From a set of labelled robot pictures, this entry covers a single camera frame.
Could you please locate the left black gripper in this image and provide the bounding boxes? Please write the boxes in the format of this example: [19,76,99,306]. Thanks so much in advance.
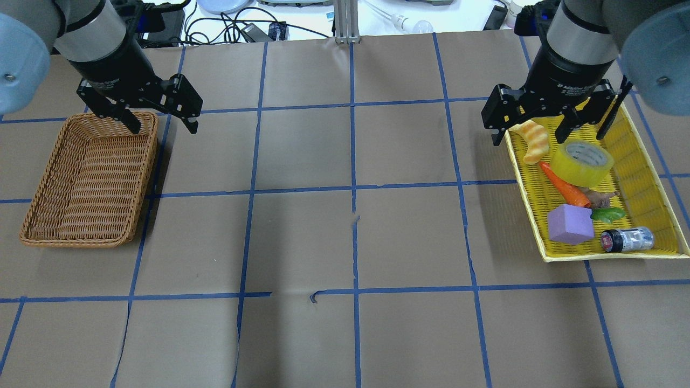
[76,73,204,135]

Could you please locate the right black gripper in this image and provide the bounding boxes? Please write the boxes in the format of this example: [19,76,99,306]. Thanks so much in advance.
[481,79,616,147]

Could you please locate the yellow tape roll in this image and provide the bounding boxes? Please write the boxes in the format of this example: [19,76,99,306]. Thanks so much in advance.
[550,139,615,188]

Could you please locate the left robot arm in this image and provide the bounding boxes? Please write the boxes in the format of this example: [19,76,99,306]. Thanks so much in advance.
[1,1,204,134]

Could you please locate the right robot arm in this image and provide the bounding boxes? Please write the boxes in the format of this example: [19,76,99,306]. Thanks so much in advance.
[481,1,689,147]

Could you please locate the toy croissant bread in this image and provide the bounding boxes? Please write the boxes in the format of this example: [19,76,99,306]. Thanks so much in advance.
[508,120,550,165]

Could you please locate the orange toy carrot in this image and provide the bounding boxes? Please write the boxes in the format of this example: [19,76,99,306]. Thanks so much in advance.
[538,161,591,208]

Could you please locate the brown ginger root toy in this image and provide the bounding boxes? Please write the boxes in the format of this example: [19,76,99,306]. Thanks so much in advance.
[583,188,619,210]

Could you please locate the brown wicker basket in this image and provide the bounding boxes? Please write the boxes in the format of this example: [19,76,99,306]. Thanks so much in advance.
[19,112,158,248]

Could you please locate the purple foam cube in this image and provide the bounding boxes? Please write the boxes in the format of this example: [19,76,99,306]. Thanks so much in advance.
[547,204,595,245]

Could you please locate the green toy pepper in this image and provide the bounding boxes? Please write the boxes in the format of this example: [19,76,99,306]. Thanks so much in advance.
[590,207,626,224]

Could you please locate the yellow plastic tray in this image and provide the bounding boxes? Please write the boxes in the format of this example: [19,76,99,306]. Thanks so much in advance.
[503,107,688,262]

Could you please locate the black power brick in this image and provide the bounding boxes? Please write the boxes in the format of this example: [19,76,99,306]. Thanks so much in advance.
[240,22,288,43]

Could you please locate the small spice jar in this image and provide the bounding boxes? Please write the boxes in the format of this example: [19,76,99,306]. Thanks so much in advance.
[601,226,656,253]

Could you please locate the white light bulb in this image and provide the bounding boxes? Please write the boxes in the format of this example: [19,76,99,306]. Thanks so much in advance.
[390,14,434,34]

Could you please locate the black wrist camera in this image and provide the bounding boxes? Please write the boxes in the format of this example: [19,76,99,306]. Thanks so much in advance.
[514,0,561,40]

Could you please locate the aluminium frame post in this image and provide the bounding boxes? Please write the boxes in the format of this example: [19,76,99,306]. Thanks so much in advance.
[333,0,361,44]

